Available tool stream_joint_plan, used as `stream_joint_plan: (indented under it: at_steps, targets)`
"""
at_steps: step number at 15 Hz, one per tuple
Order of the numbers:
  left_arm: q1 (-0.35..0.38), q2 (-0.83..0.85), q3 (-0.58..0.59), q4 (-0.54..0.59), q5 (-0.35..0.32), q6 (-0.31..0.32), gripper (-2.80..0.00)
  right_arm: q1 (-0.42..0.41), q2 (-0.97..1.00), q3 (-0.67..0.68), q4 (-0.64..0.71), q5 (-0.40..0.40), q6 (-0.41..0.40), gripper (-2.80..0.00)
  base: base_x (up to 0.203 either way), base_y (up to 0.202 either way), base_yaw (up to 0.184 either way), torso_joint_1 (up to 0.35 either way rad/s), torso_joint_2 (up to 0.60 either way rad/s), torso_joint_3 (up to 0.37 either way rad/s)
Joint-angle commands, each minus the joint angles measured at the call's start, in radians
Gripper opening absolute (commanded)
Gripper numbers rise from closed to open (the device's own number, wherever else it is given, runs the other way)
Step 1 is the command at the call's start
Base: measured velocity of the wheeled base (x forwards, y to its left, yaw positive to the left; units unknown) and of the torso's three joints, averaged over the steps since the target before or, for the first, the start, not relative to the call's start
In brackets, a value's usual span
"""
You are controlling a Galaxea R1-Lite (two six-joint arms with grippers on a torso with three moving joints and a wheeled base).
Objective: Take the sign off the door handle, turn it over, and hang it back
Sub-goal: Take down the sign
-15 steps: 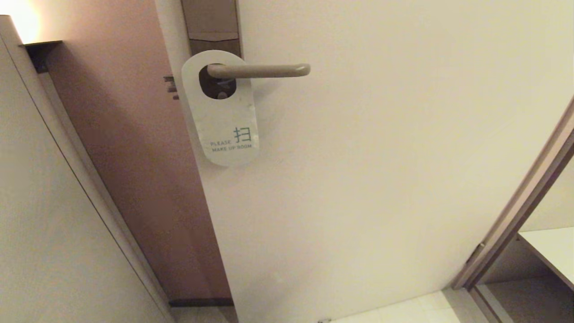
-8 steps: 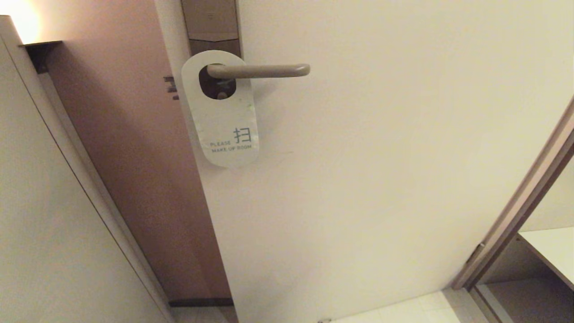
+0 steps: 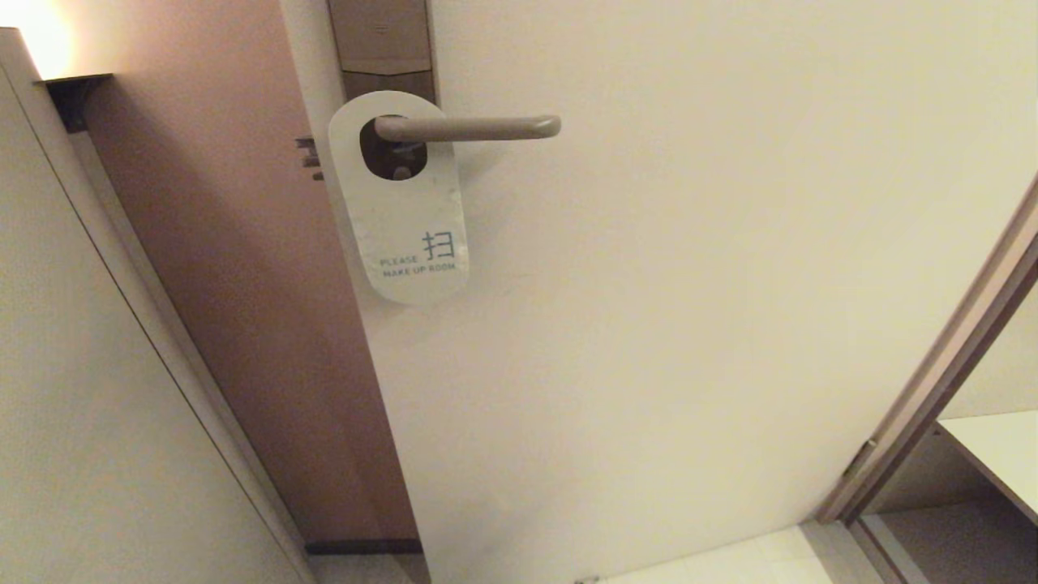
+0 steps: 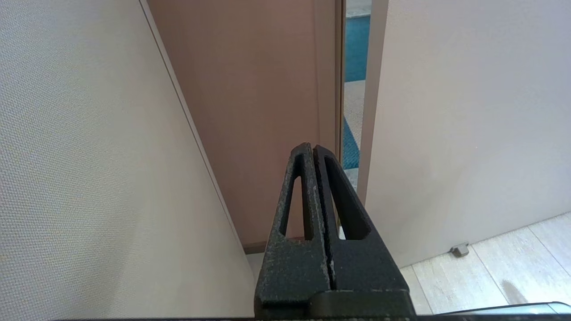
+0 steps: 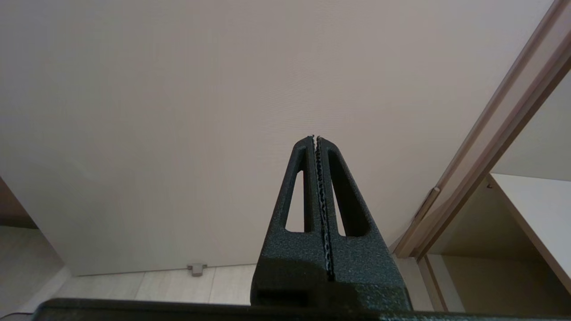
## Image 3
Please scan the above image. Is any blue and white door hanger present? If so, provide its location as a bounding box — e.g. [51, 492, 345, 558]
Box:
[328, 90, 470, 306]

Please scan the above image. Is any white door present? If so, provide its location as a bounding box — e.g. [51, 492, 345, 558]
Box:
[276, 0, 1038, 584]

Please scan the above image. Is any brown door jamb panel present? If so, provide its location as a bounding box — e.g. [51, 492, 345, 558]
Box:
[69, 0, 422, 556]

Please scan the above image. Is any brown door lock plate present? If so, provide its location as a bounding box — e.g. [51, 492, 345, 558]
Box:
[327, 0, 439, 181]

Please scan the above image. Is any white shelf board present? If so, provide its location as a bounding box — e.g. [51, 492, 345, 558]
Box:
[933, 410, 1038, 528]

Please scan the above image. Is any brown metal door handle lever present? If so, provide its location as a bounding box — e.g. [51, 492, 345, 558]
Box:
[375, 114, 562, 143]

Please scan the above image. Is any black wall lamp bracket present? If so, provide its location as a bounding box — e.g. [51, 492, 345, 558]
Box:
[34, 73, 114, 135]

